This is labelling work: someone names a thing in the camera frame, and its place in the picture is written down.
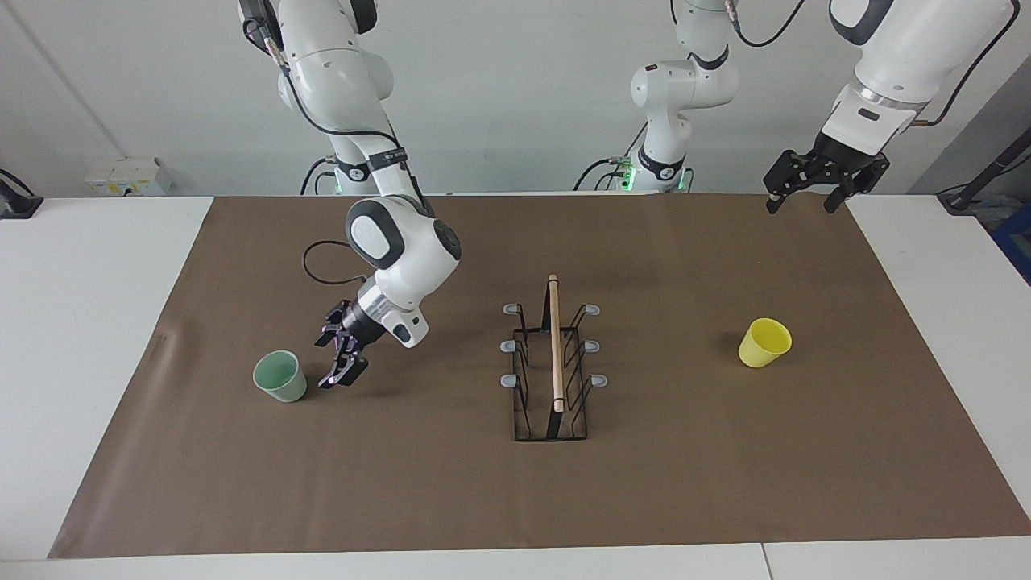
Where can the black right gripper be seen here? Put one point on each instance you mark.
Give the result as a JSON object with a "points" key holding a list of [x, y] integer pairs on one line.
{"points": [[366, 326]]}

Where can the yellow plastic cup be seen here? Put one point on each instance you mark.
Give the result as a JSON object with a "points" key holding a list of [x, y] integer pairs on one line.
{"points": [[763, 342]]}

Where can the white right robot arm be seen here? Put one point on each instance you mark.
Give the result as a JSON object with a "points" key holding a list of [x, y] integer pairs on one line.
{"points": [[403, 250]]}

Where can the black stand pole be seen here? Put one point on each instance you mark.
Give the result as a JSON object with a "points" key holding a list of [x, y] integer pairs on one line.
{"points": [[979, 181]]}

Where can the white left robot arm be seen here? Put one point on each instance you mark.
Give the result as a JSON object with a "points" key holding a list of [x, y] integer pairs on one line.
{"points": [[902, 64]]}

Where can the blue crate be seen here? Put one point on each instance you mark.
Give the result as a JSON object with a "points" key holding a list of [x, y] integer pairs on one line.
{"points": [[1016, 242]]}

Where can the black table clamp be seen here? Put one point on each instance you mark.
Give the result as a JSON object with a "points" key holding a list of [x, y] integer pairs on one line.
{"points": [[16, 203]]}

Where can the brown table mat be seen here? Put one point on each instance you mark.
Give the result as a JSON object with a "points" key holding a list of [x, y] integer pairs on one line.
{"points": [[403, 467]]}

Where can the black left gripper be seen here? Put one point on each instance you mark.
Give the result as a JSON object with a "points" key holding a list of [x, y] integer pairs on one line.
{"points": [[842, 159]]}

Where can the light green plastic cup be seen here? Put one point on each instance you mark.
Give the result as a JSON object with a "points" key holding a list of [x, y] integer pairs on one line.
{"points": [[282, 380]]}

